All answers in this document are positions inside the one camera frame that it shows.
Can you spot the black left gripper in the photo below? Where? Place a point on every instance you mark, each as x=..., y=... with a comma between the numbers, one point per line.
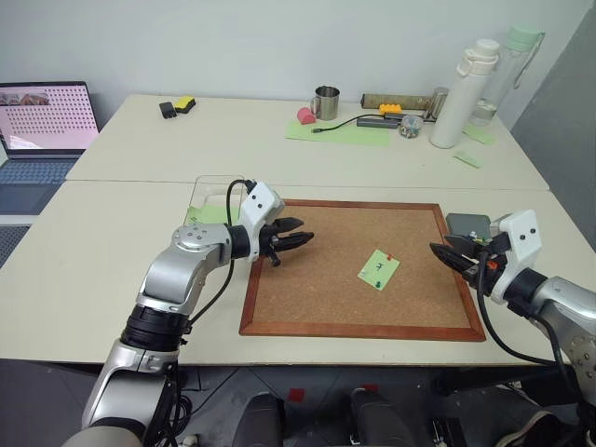
x=267, y=242

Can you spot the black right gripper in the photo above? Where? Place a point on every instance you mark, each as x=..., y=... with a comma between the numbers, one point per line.
x=491, y=253

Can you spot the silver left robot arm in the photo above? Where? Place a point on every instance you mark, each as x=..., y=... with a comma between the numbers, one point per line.
x=177, y=274

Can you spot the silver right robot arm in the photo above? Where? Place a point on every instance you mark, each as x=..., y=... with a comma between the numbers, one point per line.
x=559, y=302

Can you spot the wood-framed cork board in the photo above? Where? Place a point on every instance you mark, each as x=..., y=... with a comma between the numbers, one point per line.
x=326, y=279

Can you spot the green paper note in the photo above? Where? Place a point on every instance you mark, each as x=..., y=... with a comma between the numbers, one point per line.
x=372, y=274

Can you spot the jar of pins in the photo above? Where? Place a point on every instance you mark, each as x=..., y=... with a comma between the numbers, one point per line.
x=410, y=128

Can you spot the grey square box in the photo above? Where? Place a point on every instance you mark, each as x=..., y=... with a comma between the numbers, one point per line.
x=465, y=224

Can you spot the clear plastic container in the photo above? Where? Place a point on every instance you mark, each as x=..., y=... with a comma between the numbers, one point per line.
x=209, y=191

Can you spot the small green paper slip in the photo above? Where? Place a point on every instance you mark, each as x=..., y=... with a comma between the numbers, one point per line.
x=468, y=158

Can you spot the pink rounded object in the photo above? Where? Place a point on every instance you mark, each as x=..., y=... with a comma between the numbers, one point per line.
x=305, y=116

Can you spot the large green paper slip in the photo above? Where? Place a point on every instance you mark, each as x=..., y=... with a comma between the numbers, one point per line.
x=479, y=135

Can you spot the light green paper sheet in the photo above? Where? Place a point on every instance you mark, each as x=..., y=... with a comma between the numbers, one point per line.
x=363, y=137

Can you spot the metal mug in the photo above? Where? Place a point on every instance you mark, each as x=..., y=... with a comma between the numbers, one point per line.
x=327, y=102

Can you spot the grey usb hub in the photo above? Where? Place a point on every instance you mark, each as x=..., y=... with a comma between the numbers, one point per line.
x=377, y=122

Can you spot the white water bottle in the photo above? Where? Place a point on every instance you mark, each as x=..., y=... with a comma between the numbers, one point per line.
x=456, y=102

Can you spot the yellow toy brick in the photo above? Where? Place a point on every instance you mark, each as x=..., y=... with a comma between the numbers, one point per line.
x=391, y=109

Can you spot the red floor tape piece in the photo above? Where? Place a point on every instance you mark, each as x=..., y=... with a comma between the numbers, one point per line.
x=369, y=387
x=296, y=394

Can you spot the long brown wooden bar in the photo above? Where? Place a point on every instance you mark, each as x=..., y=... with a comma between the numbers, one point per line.
x=396, y=99

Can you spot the yellow and black sponge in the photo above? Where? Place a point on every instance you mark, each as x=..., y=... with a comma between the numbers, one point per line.
x=185, y=104

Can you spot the black power adapter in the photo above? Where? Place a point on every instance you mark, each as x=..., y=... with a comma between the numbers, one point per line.
x=167, y=111

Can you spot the dark rounded shape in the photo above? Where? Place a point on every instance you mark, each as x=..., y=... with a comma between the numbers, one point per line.
x=261, y=423
x=379, y=419

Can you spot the clear bottle with green lid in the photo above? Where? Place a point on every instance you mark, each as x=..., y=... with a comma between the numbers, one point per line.
x=507, y=70

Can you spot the dark shoe with white sole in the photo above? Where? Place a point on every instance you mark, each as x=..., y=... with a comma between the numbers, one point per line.
x=535, y=430

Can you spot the grey laptop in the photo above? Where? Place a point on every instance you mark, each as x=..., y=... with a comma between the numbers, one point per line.
x=42, y=121

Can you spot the dark mesh panel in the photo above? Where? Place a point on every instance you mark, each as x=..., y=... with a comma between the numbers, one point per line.
x=11, y=244

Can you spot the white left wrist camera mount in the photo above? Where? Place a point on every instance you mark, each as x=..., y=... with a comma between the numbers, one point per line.
x=261, y=202

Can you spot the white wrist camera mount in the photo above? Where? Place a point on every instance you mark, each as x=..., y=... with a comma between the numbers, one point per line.
x=524, y=235
x=261, y=202

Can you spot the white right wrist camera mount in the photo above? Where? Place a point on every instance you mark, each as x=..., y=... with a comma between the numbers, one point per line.
x=524, y=235

